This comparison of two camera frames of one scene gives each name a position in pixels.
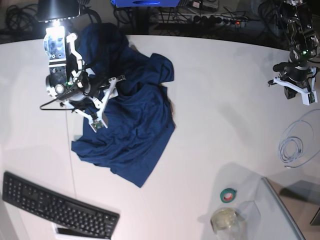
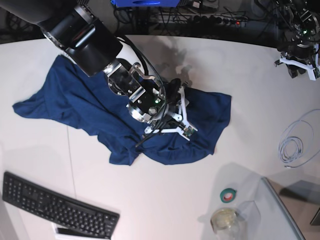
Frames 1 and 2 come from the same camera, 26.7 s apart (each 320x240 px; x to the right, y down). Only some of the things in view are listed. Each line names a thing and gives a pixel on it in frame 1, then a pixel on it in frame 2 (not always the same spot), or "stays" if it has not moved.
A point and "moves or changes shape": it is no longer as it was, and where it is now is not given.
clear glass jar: (226, 224) stays
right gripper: (298, 74) -> (307, 53)
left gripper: (90, 87) -> (171, 113)
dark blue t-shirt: (141, 117) moves or changes shape
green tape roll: (227, 195) stays
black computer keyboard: (47, 203) stays
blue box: (146, 3) stays
